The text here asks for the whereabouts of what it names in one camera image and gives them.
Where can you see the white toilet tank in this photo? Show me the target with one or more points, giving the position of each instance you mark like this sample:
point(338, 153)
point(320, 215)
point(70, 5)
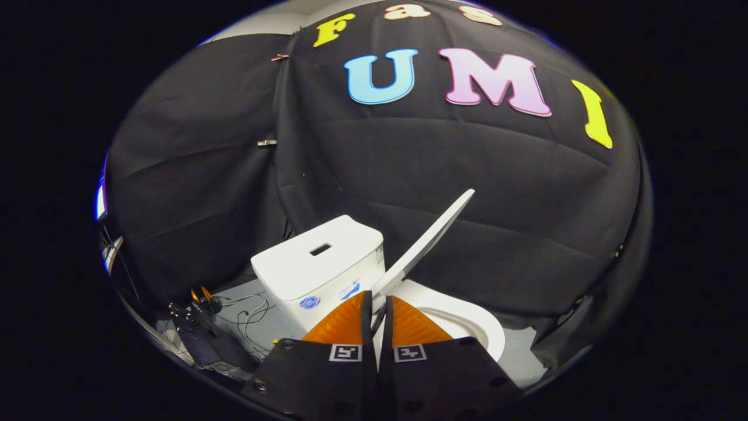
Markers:
point(315, 269)

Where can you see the black backdrop cloth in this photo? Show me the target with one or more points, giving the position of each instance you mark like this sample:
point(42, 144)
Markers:
point(467, 193)

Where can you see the copper cloth clip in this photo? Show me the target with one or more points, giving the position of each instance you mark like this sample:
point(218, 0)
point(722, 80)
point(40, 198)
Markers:
point(280, 57)

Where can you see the silver cloth clip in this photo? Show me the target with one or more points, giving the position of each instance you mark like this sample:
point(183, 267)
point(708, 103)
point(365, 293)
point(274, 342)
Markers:
point(267, 142)

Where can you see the white toilet seat and bowl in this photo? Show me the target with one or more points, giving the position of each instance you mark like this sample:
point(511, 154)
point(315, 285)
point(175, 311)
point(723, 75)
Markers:
point(473, 318)

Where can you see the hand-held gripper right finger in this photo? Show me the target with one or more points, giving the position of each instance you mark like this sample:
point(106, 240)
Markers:
point(432, 386)

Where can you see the dark device with orange tips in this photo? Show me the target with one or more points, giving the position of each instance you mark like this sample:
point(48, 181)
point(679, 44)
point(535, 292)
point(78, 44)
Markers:
point(204, 339)

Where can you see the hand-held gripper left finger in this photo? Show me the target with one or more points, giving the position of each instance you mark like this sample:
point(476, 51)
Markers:
point(327, 386)

